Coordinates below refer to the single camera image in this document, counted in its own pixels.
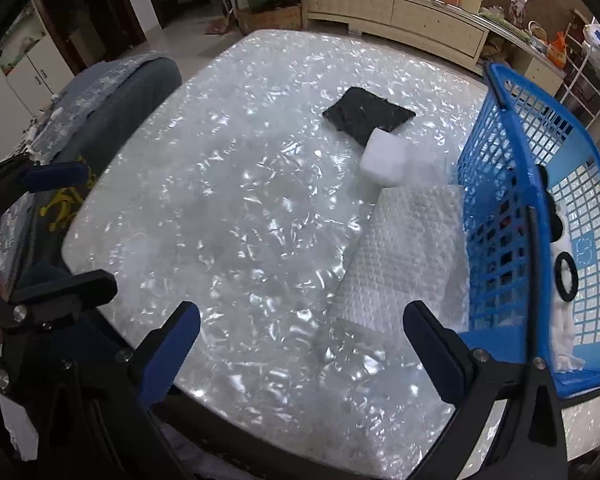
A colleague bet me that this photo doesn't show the white plastic bag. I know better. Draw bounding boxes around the white plastic bag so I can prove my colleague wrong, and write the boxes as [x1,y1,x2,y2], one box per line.
[582,22,600,68]

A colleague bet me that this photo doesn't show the grey sofa with lace cover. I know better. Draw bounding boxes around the grey sofa with lace cover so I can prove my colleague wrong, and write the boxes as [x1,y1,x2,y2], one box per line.
[0,52,183,281]

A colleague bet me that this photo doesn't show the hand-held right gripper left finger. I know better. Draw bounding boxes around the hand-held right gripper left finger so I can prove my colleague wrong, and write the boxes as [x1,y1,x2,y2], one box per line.
[45,301,202,480]

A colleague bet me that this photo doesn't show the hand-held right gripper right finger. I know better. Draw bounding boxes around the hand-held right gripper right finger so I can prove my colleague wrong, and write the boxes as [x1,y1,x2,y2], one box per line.
[403,301,571,480]

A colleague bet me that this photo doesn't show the dark cloth with yellow print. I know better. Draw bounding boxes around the dark cloth with yellow print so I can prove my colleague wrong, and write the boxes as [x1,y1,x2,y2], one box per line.
[37,157,98,233]

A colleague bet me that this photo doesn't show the white cabinet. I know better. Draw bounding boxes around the white cabinet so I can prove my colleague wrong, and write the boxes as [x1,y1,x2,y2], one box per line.
[0,2,77,122]

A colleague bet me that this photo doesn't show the white wire rack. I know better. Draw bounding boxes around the white wire rack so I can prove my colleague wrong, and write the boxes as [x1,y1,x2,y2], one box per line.
[555,15,600,128]

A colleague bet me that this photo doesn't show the white quilted towel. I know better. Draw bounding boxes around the white quilted towel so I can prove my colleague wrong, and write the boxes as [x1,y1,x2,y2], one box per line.
[325,183,471,333]

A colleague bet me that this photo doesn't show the blue plastic basket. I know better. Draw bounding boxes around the blue plastic basket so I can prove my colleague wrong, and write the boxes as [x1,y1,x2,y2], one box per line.
[455,60,600,402]

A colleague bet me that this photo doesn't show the floral bag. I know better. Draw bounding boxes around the floral bag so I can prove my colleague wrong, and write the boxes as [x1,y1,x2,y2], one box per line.
[509,0,530,28]

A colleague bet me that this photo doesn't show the dark grey cloth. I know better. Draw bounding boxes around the dark grey cloth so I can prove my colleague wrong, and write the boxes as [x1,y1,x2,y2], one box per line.
[322,86,416,142]

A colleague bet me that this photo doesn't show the black plush cloth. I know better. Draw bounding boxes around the black plush cloth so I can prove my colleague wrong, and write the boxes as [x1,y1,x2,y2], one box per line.
[535,165,568,243]

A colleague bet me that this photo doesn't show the black hair tie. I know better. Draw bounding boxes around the black hair tie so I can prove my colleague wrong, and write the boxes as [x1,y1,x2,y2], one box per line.
[554,254,580,303]

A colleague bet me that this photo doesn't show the orange bag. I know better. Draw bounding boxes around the orange bag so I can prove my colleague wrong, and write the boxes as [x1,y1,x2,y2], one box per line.
[547,31,570,68]

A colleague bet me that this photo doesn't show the wicker basket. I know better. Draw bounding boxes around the wicker basket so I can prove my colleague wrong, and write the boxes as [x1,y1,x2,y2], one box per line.
[237,4,304,36]

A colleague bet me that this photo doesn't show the white fluffy cloth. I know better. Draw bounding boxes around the white fluffy cloth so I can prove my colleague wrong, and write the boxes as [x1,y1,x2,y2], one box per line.
[547,200,587,372]

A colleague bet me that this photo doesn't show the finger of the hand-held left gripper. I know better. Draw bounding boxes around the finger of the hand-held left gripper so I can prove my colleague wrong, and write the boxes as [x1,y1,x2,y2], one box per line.
[7,269,119,330]
[22,160,91,194]

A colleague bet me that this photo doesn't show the pale blue cloth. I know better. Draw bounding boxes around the pale blue cloth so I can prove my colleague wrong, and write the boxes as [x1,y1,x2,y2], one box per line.
[359,127,416,181]

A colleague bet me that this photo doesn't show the cream television cabinet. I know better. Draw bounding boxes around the cream television cabinet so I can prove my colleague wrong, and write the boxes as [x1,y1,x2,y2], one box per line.
[302,0,567,83]

